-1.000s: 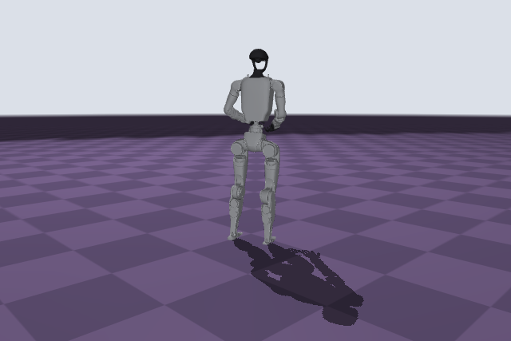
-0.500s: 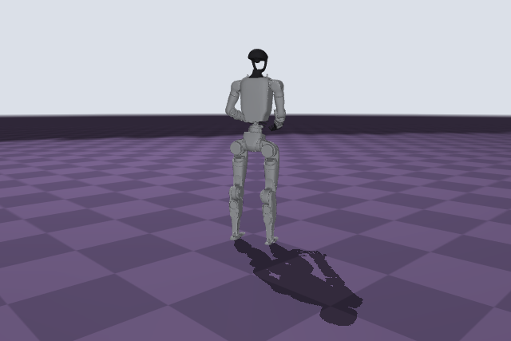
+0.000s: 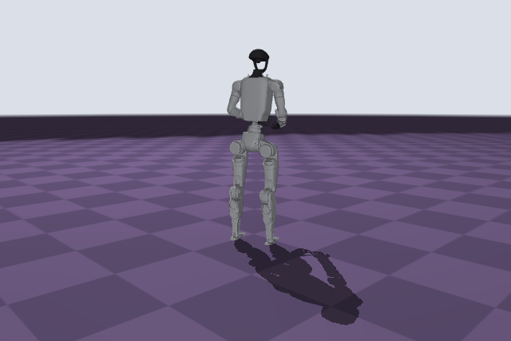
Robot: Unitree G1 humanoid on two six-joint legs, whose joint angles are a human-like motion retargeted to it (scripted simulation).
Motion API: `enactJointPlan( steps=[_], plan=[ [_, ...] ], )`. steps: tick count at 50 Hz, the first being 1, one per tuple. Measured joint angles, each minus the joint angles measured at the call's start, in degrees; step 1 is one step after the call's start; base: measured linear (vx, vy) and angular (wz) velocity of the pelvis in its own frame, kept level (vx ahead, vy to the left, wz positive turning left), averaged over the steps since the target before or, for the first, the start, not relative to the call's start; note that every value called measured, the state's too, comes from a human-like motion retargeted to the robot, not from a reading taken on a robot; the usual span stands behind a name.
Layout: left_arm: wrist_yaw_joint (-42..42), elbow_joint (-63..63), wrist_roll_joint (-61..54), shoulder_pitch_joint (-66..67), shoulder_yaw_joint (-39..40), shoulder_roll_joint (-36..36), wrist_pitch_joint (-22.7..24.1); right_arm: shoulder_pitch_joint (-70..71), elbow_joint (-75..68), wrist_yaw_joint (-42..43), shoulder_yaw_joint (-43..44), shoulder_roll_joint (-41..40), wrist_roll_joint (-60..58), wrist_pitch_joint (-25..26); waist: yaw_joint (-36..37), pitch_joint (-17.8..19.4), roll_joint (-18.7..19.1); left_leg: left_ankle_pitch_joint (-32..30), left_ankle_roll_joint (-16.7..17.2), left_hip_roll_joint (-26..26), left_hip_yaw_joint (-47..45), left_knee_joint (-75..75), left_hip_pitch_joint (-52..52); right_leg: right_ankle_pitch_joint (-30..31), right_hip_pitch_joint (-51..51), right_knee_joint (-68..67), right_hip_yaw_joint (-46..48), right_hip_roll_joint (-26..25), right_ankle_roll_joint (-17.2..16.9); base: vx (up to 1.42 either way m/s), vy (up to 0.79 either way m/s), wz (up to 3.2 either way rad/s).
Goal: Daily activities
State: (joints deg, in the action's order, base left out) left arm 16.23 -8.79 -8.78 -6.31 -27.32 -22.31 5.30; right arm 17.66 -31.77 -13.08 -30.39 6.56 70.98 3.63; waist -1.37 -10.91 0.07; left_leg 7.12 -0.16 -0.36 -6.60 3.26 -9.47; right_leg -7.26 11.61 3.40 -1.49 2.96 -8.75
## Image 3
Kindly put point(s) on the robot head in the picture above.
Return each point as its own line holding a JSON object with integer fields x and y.
{"x": 258, "y": 56}

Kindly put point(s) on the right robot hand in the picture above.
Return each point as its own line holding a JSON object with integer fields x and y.
{"x": 275, "y": 126}

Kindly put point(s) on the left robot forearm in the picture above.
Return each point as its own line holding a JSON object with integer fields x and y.
{"x": 240, "y": 115}

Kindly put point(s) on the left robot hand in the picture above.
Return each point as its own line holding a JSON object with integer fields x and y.
{"x": 260, "y": 122}

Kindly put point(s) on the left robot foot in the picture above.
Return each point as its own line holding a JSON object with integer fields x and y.
{"x": 236, "y": 238}

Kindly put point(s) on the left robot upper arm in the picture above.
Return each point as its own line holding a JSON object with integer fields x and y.
{"x": 234, "y": 98}

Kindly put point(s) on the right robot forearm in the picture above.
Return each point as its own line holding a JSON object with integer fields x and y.
{"x": 282, "y": 121}

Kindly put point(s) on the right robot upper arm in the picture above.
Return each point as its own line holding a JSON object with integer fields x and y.
{"x": 276, "y": 86}

